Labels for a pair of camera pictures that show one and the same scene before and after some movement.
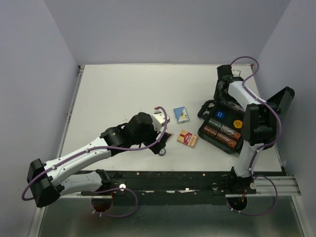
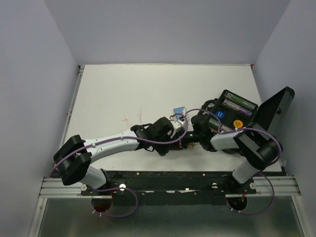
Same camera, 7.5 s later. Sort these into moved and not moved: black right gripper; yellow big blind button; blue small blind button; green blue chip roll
Moved: black right gripper
Not moved: green blue chip roll; blue small blind button; yellow big blind button
